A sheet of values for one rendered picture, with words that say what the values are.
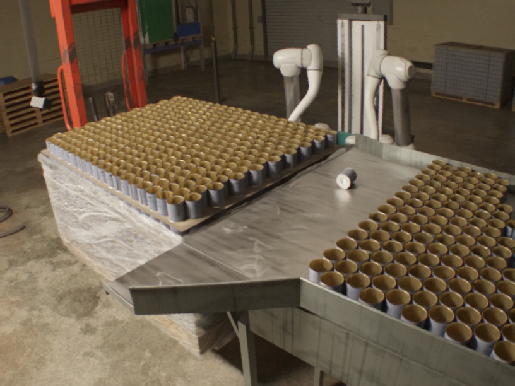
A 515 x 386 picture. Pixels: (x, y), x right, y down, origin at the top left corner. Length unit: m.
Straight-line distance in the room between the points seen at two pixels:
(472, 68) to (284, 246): 7.38
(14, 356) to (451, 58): 8.14
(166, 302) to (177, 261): 0.26
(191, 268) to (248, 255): 0.20
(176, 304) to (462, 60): 7.86
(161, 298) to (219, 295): 0.17
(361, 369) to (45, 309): 2.49
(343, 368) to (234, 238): 0.61
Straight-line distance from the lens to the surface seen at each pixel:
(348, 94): 3.07
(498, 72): 8.45
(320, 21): 11.92
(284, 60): 2.84
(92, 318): 3.07
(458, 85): 8.70
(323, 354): 1.37
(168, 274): 1.42
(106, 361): 2.73
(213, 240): 1.56
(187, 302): 1.24
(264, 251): 1.48
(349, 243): 1.41
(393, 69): 2.51
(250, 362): 1.74
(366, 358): 1.27
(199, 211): 1.67
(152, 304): 1.26
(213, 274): 1.39
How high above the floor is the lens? 1.89
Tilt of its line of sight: 26 degrees down
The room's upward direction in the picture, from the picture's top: 4 degrees counter-clockwise
